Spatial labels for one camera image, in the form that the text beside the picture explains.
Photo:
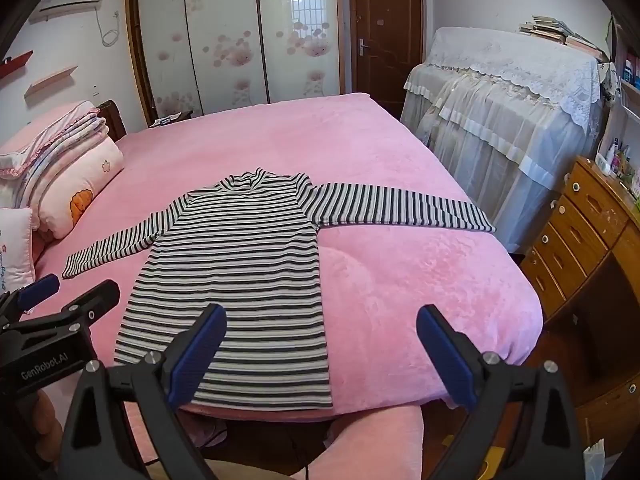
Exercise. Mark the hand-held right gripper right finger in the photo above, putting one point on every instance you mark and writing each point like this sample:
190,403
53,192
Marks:
447,360

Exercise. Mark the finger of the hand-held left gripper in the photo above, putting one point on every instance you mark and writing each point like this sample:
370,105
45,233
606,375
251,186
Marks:
37,290
92,302

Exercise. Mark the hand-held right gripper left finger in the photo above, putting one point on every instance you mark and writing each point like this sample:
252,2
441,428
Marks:
197,355

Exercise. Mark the black white striped shirt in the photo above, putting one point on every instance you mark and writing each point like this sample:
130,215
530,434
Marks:
240,260

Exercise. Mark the person's left hand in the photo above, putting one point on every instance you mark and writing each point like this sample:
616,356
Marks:
47,417

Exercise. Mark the small white pillow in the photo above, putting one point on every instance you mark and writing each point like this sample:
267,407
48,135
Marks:
15,250

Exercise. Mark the pink fleece bed blanket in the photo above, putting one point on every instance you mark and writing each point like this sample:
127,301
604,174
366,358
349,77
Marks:
390,270

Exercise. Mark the pink pillow with orange print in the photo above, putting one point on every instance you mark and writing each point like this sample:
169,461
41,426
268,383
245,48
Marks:
85,180

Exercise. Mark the folded pink quilt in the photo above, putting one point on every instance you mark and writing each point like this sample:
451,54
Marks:
60,135

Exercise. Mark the white plastic bag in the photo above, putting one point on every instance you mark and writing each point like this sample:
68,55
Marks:
595,460

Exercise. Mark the dark wooden headboard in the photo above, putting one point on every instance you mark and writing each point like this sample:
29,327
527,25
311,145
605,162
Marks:
115,120

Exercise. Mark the bedside table with items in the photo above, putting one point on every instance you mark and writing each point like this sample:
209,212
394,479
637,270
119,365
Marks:
165,121

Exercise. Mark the wooden desk with drawers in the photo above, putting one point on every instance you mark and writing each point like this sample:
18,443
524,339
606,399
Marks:
590,220

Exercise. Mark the group of small bottles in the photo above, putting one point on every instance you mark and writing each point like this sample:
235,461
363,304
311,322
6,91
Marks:
617,160

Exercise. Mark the white air conditioner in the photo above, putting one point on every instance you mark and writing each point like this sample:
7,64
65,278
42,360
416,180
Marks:
70,0

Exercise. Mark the floral sliding door wardrobe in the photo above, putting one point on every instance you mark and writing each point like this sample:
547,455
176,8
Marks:
225,35

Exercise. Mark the brown wooden door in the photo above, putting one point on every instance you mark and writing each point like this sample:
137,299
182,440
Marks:
385,50

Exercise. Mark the white bookshelf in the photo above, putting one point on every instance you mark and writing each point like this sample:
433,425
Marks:
627,75

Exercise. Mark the stack of books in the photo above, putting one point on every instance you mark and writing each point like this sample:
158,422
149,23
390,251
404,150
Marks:
555,30

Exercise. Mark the light wooden wall shelf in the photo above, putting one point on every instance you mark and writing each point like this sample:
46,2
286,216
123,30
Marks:
50,80

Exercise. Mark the red wall shelf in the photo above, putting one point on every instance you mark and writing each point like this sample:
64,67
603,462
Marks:
17,62

